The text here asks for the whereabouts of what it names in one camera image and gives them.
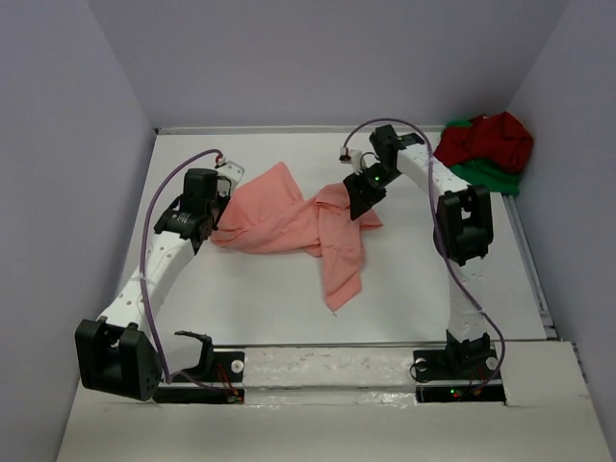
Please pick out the red t shirt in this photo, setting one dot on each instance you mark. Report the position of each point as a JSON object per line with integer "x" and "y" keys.
{"x": 500, "y": 139}

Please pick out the white foam strip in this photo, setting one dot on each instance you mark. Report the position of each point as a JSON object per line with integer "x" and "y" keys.
{"x": 331, "y": 376}

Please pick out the pink t shirt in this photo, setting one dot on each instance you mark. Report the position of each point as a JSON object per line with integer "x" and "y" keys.
{"x": 270, "y": 215}

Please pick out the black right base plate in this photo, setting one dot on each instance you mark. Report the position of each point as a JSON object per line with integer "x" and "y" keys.
{"x": 439, "y": 381}

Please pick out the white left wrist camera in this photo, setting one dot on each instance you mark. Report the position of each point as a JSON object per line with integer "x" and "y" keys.
{"x": 230, "y": 174}

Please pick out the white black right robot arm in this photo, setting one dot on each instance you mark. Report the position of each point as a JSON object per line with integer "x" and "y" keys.
{"x": 463, "y": 232}

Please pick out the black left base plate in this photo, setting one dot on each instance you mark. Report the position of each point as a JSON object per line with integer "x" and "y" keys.
{"x": 219, "y": 380}

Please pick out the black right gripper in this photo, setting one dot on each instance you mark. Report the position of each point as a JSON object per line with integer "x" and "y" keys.
{"x": 361, "y": 202}

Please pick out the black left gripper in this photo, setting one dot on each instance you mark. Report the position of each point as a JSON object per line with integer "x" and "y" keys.
{"x": 222, "y": 201}

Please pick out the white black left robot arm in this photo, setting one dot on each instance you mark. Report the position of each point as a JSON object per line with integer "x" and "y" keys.
{"x": 121, "y": 353}

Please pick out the green t shirt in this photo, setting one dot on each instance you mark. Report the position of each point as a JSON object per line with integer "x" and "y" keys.
{"x": 483, "y": 172}

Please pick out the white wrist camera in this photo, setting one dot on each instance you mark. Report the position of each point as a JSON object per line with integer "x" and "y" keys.
{"x": 353, "y": 158}
{"x": 230, "y": 174}

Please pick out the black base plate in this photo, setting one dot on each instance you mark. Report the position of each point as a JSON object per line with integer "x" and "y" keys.
{"x": 439, "y": 381}
{"x": 219, "y": 380}

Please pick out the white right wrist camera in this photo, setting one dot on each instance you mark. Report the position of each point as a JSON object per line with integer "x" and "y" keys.
{"x": 353, "y": 158}

